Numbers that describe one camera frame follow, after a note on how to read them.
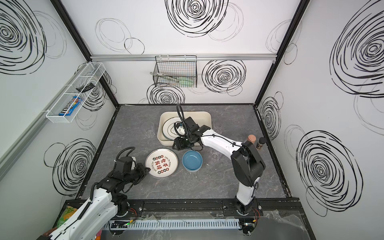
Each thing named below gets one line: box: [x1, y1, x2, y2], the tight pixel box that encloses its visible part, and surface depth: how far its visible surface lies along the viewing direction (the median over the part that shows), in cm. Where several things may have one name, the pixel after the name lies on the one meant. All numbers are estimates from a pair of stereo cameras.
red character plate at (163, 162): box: [145, 148, 179, 179], surface depth 89 cm
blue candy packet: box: [58, 96, 82, 116], surface depth 72 cm
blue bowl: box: [181, 149, 203, 173], surface depth 84 cm
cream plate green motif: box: [162, 117, 183, 141], surface depth 104 cm
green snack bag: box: [56, 205, 78, 229], surface depth 71 cm
